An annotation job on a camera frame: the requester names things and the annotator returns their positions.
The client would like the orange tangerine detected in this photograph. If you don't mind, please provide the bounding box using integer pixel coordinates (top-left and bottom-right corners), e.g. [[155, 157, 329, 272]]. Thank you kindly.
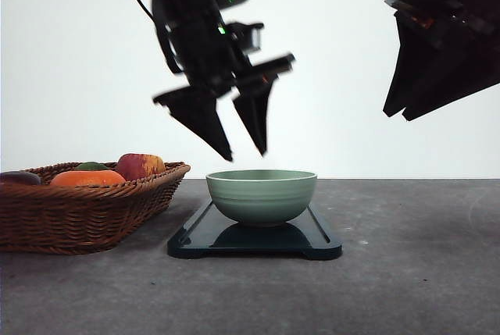
[[50, 170, 127, 187]]

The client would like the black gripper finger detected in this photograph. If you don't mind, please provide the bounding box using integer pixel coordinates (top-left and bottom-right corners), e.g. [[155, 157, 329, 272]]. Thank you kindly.
[[402, 48, 500, 122], [232, 77, 278, 156], [382, 12, 465, 118], [153, 87, 232, 162]]

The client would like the brown wicker basket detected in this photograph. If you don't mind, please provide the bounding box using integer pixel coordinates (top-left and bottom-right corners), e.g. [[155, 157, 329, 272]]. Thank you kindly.
[[0, 162, 191, 255]]

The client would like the dark green fruit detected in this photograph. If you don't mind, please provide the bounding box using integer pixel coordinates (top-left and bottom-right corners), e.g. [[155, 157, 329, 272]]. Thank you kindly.
[[76, 162, 109, 170]]

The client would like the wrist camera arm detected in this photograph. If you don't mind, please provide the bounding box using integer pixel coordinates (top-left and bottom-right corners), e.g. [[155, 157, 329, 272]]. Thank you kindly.
[[225, 23, 264, 52]]

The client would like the black rectangular tray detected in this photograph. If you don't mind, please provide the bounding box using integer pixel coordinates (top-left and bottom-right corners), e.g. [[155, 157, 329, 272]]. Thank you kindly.
[[167, 201, 343, 260]]

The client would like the dark purple fruit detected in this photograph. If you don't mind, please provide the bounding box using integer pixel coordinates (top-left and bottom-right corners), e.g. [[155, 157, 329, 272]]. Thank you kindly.
[[0, 171, 41, 185]]

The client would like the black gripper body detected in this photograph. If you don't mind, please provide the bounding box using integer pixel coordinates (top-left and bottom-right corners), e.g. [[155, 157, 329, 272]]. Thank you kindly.
[[385, 0, 500, 66], [153, 0, 296, 107]]

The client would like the light green ceramic bowl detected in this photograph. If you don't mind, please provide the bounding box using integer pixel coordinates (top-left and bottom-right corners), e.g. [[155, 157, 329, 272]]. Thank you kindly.
[[205, 169, 318, 225]]

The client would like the red yellow apple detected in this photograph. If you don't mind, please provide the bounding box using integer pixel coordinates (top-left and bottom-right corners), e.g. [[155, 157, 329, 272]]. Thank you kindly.
[[116, 153, 166, 180]]

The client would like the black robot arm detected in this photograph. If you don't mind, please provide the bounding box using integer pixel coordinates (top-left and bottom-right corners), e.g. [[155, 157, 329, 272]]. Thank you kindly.
[[152, 0, 295, 161]]

